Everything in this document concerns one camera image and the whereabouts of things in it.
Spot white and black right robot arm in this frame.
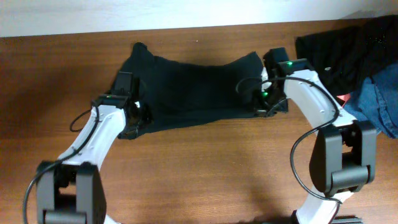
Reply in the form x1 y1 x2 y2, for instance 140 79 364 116
258 48 377 223

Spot dark green cloth garment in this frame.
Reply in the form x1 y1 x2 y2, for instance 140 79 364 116
111 42 263 139

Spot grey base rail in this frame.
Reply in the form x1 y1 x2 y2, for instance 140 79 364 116
331 217 364 224

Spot blue denim jeans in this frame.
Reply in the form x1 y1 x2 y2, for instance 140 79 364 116
344 63 397 139

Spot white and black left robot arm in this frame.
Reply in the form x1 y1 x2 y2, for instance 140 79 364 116
30 72 150 223

